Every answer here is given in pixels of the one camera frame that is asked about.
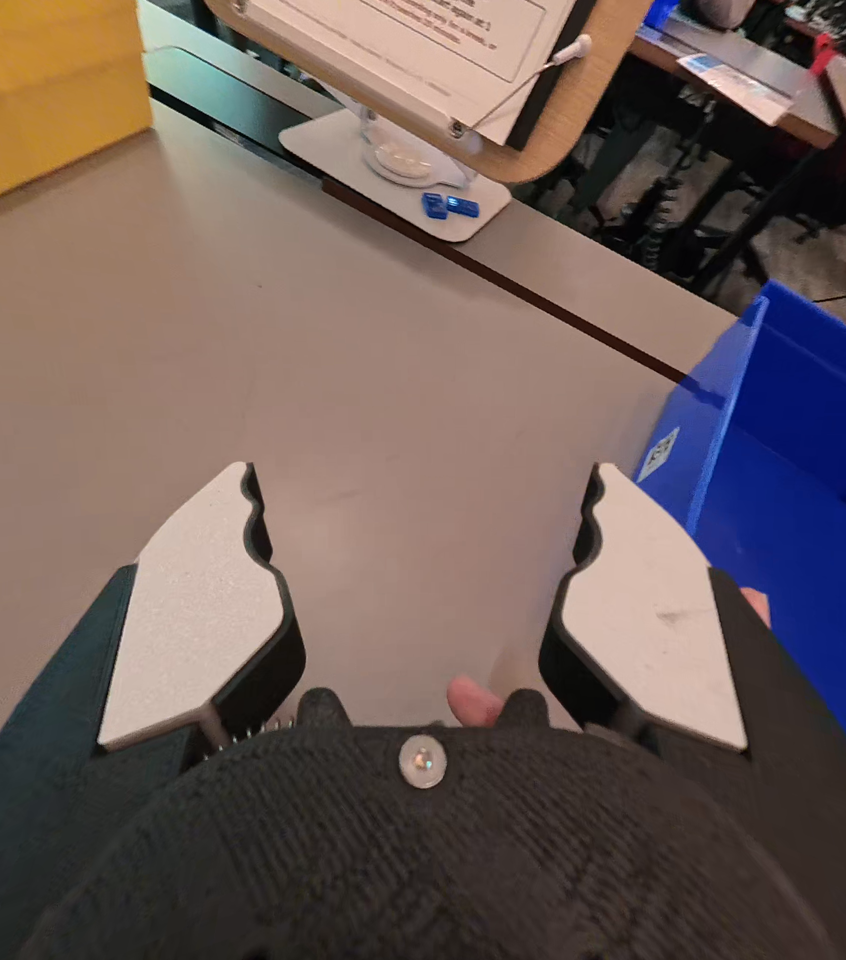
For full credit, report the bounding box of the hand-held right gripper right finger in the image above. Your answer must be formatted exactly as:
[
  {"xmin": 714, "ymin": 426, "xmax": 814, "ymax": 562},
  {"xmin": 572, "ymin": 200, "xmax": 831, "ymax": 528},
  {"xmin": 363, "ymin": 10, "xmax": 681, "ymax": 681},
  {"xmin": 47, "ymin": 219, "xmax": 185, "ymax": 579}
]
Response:
[{"xmin": 538, "ymin": 462, "xmax": 750, "ymax": 753}]

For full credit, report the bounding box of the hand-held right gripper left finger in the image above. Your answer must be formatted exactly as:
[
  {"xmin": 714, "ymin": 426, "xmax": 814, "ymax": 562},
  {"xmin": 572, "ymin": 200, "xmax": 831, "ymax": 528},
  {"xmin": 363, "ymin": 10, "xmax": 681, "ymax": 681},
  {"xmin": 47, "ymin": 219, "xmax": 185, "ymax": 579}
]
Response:
[{"xmin": 96, "ymin": 461, "xmax": 308, "ymax": 751}]

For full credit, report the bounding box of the yellow plastic bin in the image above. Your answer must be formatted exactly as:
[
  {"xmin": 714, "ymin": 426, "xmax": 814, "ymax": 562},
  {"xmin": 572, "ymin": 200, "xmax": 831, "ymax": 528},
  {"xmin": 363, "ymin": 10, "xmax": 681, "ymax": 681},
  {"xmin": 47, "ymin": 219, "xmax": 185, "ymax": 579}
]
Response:
[{"xmin": 0, "ymin": 0, "xmax": 155, "ymax": 223}]

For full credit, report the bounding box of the person's right hand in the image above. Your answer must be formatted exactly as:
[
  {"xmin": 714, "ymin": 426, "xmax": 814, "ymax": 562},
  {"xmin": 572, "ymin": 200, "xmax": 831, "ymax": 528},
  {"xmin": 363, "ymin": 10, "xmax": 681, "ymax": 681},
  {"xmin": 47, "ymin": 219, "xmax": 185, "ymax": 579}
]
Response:
[{"xmin": 445, "ymin": 587, "xmax": 774, "ymax": 729}]

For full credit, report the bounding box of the white stand base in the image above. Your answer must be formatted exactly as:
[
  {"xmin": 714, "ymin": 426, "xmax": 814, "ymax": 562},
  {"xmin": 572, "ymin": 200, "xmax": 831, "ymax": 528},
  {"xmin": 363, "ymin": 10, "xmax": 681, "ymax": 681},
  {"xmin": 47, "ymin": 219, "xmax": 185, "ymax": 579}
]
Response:
[{"xmin": 278, "ymin": 105, "xmax": 514, "ymax": 244}]

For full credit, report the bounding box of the white blue paper sheet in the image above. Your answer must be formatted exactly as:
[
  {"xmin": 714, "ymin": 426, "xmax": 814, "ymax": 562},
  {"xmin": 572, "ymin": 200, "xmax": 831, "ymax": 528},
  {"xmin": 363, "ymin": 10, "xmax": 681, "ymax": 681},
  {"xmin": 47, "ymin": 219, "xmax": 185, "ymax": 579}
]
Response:
[{"xmin": 676, "ymin": 51, "xmax": 793, "ymax": 127}]

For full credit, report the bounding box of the grey desk with wooden edge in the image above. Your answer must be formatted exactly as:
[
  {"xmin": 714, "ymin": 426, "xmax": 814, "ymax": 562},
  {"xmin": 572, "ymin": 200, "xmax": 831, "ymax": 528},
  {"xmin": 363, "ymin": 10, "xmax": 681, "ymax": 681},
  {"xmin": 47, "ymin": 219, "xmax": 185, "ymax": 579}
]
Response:
[{"xmin": 629, "ymin": 15, "xmax": 846, "ymax": 149}]

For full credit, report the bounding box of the printed instruction sheet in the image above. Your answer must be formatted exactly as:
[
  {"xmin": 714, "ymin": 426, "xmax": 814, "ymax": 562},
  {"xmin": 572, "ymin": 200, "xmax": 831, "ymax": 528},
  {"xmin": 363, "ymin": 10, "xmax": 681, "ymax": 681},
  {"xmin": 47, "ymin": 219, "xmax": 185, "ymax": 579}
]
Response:
[{"xmin": 231, "ymin": 0, "xmax": 581, "ymax": 147}]

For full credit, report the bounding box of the black cable tray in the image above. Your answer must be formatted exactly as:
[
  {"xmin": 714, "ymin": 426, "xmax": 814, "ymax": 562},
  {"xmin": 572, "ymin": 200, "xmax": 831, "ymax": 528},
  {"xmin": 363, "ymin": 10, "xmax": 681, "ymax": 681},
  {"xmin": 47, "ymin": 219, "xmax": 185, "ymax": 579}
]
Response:
[{"xmin": 139, "ymin": 43, "xmax": 328, "ymax": 181}]

